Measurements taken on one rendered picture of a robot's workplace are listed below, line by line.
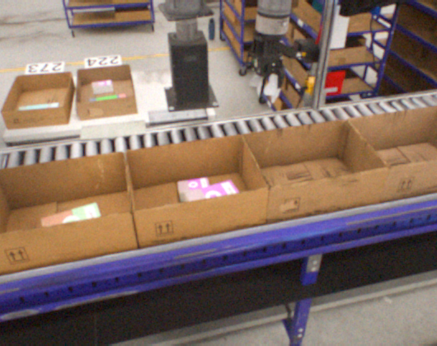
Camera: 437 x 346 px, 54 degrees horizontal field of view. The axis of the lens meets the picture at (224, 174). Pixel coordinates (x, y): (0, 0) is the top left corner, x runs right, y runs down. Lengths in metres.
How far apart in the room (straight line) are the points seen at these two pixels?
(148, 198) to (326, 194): 0.58
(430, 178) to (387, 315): 0.99
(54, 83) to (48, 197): 1.12
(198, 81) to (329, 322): 1.34
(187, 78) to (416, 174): 1.18
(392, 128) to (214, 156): 0.69
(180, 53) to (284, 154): 0.80
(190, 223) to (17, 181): 0.57
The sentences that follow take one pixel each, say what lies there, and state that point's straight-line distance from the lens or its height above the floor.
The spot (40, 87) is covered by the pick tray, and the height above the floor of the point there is 0.77.
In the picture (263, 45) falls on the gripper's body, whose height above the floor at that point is 1.38.
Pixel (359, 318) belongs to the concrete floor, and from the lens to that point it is 2.29.
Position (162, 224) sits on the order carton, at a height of 0.98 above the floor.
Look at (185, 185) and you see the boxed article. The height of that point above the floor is 0.93.
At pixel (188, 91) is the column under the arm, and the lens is 2.18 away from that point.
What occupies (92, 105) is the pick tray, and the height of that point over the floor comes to 0.83.
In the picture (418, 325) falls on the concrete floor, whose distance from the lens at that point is 2.36.
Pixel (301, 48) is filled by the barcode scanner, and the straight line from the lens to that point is 2.09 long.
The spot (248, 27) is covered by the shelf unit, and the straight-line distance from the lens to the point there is 4.46.
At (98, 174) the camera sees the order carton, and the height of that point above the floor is 0.97.
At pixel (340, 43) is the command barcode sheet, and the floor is 1.07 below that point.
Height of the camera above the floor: 1.85
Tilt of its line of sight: 39 degrees down
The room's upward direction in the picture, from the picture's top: straight up
